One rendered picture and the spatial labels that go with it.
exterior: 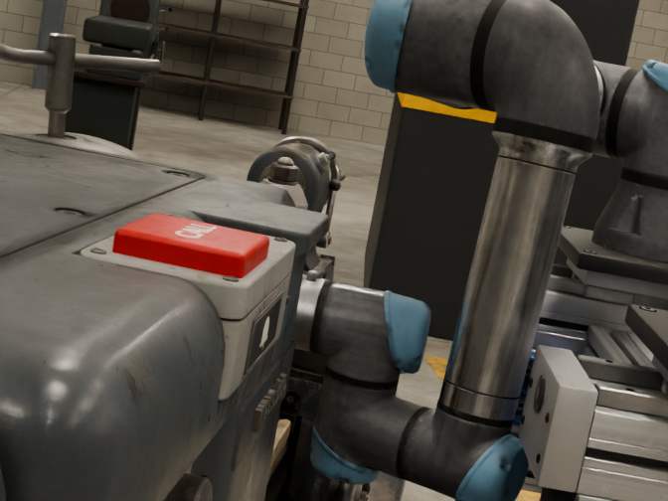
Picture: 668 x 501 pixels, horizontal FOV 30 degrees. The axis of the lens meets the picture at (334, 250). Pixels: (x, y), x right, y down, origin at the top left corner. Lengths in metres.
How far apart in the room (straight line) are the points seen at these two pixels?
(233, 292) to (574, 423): 0.56
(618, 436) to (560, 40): 0.36
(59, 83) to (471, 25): 0.38
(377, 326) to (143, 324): 0.77
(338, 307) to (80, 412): 0.84
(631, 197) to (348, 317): 0.48
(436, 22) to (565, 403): 0.38
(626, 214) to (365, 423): 0.49
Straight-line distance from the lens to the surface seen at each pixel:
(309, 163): 2.17
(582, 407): 1.05
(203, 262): 0.55
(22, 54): 1.05
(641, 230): 1.54
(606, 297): 1.55
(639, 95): 1.57
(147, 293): 0.50
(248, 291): 0.54
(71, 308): 0.46
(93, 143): 1.08
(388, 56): 1.22
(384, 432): 1.22
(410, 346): 1.22
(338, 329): 1.22
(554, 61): 1.16
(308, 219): 0.75
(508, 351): 1.18
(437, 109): 5.79
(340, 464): 1.26
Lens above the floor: 1.37
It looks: 10 degrees down
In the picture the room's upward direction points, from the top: 10 degrees clockwise
